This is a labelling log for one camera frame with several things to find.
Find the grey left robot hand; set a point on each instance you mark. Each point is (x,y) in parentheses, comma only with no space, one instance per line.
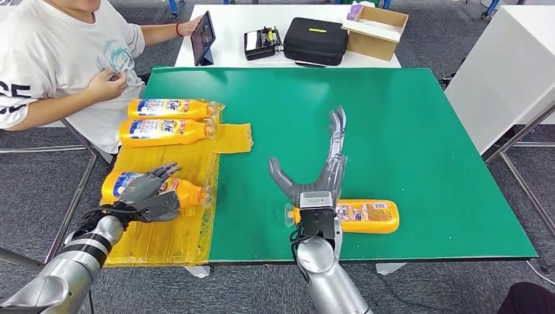
(143,188)

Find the person's right hand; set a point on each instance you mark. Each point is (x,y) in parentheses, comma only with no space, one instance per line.
(108,84)

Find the person's left hand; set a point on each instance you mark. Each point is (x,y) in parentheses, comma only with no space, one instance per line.
(190,27)

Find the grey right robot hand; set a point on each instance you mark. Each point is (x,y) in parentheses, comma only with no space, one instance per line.
(334,173)

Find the orange detergent bottle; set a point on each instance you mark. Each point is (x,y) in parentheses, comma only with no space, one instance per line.
(197,112)
(373,219)
(151,141)
(110,186)

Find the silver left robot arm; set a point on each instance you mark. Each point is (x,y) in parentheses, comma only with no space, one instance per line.
(69,268)

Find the black tablet on stand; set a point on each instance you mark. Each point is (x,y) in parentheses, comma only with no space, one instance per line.
(203,39)

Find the white table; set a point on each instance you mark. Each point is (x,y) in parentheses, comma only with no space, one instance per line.
(234,28)

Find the person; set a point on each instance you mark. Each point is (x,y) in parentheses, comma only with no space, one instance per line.
(56,52)

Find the yellow taped plastic sheet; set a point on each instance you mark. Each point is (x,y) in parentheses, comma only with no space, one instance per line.
(173,242)

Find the black remote controller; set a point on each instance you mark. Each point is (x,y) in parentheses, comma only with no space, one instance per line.
(262,44)

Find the white table support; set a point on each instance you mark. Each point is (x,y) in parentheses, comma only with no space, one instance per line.
(390,268)
(198,271)

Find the black carrying case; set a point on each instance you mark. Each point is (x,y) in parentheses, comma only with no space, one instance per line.
(315,43)

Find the brown cardboard box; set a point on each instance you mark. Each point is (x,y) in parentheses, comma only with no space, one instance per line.
(372,45)

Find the purple packet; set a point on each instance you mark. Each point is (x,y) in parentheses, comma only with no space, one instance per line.
(354,11)

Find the white cabinet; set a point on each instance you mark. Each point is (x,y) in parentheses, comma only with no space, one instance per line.
(505,65)

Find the black rounded object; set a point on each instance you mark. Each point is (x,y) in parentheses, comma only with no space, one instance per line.
(529,300)

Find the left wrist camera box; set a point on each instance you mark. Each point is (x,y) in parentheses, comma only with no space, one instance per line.
(162,208)

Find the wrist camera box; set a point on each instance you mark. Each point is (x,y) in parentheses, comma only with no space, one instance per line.
(162,208)
(317,214)

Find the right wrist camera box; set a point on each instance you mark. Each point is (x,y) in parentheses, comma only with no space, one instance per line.
(317,214)

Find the grey metal tube frame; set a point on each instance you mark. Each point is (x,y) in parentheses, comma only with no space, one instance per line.
(65,216)

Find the grey metal table frame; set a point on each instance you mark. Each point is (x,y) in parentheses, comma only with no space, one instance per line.
(537,123)

